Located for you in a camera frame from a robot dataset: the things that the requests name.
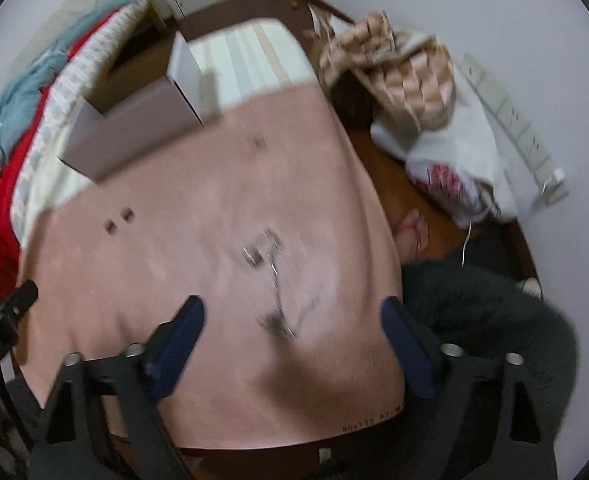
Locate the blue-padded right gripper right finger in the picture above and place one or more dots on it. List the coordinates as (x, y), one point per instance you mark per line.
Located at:
(486, 422)

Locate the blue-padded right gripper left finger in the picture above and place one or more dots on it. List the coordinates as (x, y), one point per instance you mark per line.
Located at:
(101, 418)

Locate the white cardboard jewelry box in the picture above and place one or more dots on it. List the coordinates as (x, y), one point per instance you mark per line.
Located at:
(147, 102)

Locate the red blanket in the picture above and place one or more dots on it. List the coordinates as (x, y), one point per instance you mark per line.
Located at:
(4, 199)

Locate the dark fuzzy trouser leg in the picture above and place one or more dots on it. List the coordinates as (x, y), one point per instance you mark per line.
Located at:
(488, 316)

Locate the bed with checkered sheet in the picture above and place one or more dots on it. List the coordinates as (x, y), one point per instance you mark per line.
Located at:
(49, 90)

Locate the foot in pink flip-flop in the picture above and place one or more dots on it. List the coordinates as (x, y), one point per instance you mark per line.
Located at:
(411, 237)

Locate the blue-grey quilt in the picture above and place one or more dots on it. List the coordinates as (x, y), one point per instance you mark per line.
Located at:
(20, 97)

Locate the white power strip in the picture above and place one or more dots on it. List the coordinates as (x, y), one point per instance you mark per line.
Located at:
(548, 175)

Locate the pink and striped table cloth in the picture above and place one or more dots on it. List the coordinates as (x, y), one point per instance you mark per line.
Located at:
(266, 214)

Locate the white plastic bag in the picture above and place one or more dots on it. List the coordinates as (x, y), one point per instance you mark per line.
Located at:
(458, 165)

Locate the checkered brown cloth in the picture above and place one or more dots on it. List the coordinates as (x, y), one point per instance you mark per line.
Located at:
(410, 75)

